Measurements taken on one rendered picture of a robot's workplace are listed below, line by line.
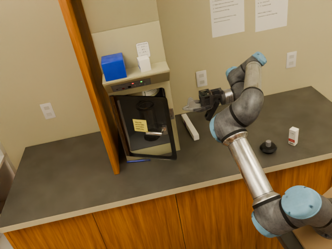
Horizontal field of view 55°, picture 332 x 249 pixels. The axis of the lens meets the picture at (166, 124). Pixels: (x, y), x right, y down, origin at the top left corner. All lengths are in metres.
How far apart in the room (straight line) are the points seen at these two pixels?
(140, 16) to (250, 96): 0.62
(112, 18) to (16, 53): 0.77
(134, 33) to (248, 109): 0.64
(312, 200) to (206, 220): 0.89
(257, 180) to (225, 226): 0.79
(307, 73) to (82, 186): 1.70
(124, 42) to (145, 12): 0.17
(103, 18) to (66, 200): 0.95
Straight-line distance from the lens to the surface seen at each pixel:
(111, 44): 1.57
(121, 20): 1.54
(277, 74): 2.38
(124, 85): 1.56
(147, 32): 1.56
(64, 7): 1.44
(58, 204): 1.81
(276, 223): 1.26
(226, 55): 2.17
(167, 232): 1.96
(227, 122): 1.33
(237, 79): 1.67
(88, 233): 1.91
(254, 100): 1.32
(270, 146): 1.83
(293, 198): 1.22
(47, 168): 2.09
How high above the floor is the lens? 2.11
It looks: 33 degrees down
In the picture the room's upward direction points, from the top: 10 degrees counter-clockwise
